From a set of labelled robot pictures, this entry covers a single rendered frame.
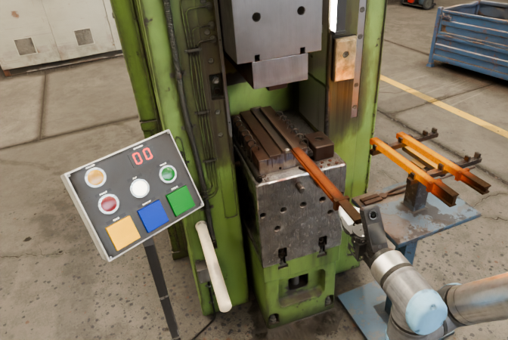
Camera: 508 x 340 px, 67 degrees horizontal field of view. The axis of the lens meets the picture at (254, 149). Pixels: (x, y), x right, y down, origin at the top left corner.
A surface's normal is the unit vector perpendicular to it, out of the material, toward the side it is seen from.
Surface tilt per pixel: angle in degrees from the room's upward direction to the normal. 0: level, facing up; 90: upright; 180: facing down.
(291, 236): 90
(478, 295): 73
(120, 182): 60
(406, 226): 0
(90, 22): 90
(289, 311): 90
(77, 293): 0
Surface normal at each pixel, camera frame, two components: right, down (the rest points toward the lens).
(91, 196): 0.55, -0.13
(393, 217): -0.07, -0.85
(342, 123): 0.30, 0.48
